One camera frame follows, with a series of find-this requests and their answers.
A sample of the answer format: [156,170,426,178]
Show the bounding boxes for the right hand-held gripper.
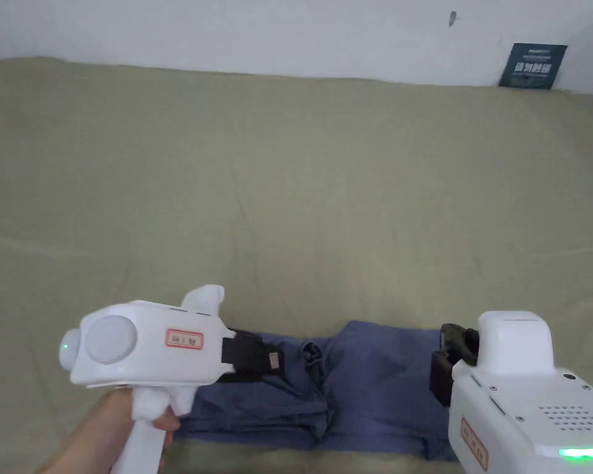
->
[429,309,593,474]

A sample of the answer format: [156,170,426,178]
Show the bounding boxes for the bed with pale green sheet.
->
[0,56,593,474]

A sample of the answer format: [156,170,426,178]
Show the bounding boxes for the person's left forearm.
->
[33,425,112,474]

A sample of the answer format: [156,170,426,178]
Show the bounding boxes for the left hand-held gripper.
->
[58,283,280,474]

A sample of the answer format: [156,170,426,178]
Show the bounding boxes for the dark blue printed card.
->
[497,43,569,91]

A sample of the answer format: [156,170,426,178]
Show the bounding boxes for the person's left hand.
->
[77,386,182,474]

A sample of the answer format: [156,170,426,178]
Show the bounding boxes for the dark blue shirt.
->
[172,320,465,464]

